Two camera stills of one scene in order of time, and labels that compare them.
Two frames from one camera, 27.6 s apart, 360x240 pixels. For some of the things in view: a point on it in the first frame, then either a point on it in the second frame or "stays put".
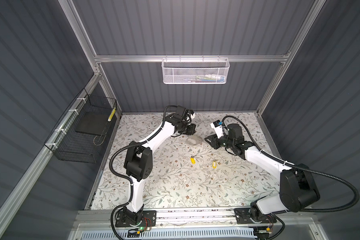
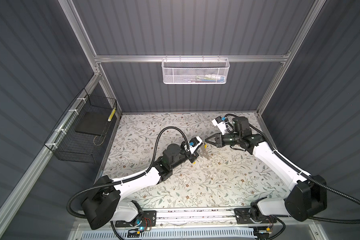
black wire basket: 77,137 stays put
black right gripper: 214,141 stays put
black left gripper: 192,129 to 193,157
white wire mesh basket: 195,71 stays put
